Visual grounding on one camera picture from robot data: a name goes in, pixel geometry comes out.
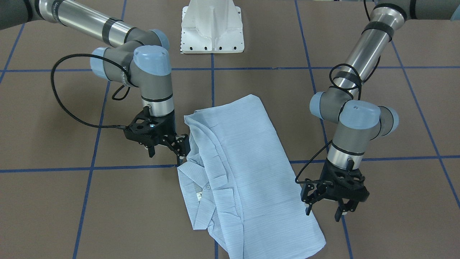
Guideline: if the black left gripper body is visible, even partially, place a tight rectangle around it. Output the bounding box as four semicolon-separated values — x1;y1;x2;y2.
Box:
320;160;370;202

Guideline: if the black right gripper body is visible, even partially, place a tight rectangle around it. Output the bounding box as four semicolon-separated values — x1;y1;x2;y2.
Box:
142;110;177;140

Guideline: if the light blue button shirt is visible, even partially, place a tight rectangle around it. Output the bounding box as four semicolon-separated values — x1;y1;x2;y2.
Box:
178;95;326;259

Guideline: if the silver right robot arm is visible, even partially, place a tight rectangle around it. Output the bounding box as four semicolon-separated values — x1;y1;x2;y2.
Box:
1;0;190;165

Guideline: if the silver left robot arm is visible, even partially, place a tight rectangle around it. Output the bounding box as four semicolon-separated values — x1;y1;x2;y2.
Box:
295;0;459;222

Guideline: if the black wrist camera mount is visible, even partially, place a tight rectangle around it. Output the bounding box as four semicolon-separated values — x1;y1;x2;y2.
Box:
123;112;159;146

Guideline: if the white camera pole base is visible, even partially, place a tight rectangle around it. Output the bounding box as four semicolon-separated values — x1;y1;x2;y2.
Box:
180;0;245;54

